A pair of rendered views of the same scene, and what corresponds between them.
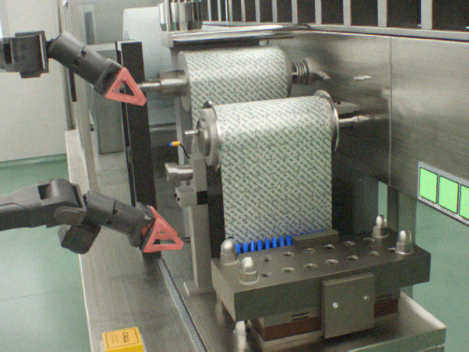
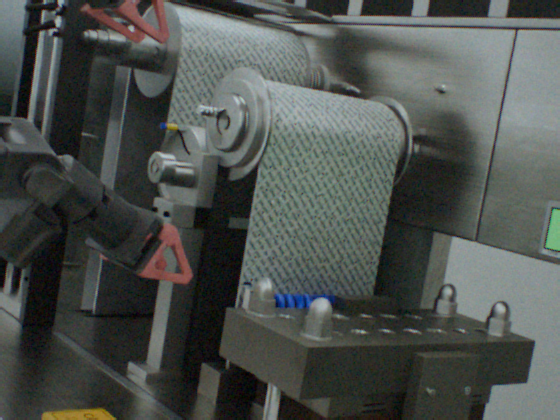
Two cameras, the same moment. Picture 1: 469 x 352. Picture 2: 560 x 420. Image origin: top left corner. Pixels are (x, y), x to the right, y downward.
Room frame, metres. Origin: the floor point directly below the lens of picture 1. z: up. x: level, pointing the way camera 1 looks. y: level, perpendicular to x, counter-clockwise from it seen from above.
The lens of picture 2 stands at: (0.09, 0.43, 1.27)
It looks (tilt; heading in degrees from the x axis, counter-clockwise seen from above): 6 degrees down; 338
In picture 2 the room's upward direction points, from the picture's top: 10 degrees clockwise
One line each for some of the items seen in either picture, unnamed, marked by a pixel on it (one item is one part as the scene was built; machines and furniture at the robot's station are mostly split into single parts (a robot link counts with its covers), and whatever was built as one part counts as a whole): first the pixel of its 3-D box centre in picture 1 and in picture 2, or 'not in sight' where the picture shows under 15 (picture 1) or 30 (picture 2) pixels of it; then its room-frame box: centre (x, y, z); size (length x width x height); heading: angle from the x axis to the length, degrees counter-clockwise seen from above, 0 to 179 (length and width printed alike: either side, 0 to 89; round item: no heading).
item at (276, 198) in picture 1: (278, 202); (318, 242); (1.18, -0.09, 1.11); 0.23 x 0.01 x 0.18; 106
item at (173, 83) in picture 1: (172, 84); (138, 47); (1.44, 0.14, 1.33); 0.06 x 0.06 x 0.06; 16
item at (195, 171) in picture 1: (192, 225); (171, 264); (1.23, 0.10, 1.05); 0.06 x 0.05 x 0.31; 106
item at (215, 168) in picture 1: (211, 137); (237, 124); (1.21, 0.04, 1.25); 0.15 x 0.01 x 0.15; 16
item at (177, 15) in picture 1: (181, 12); not in sight; (1.93, 0.14, 1.50); 0.14 x 0.14 x 0.06
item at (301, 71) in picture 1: (294, 72); (300, 81); (1.52, -0.17, 1.33); 0.07 x 0.07 x 0.07; 16
